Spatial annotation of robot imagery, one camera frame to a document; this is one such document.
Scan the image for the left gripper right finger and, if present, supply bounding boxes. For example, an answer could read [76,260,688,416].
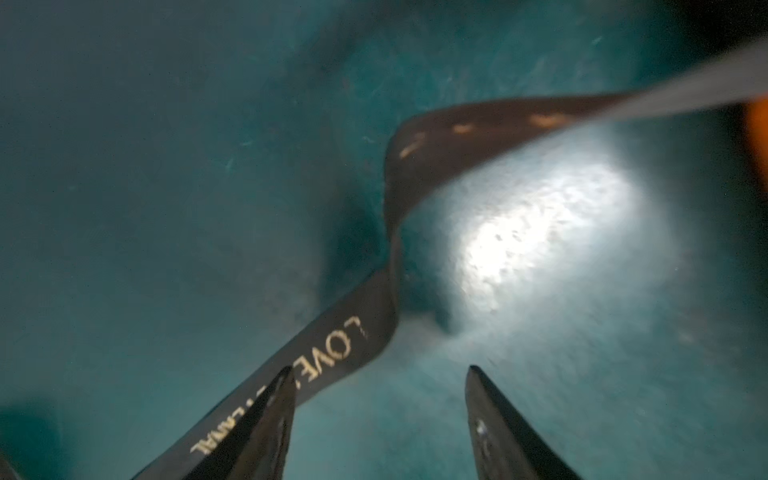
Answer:
[465,365,580,480]

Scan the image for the orange wrapping paper sheet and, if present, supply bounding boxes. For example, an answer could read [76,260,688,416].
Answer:
[744,97,768,188]

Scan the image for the black strap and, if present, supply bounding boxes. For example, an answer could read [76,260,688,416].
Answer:
[128,35,768,480]

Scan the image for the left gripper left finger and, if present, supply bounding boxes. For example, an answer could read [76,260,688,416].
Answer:
[186,366,296,480]

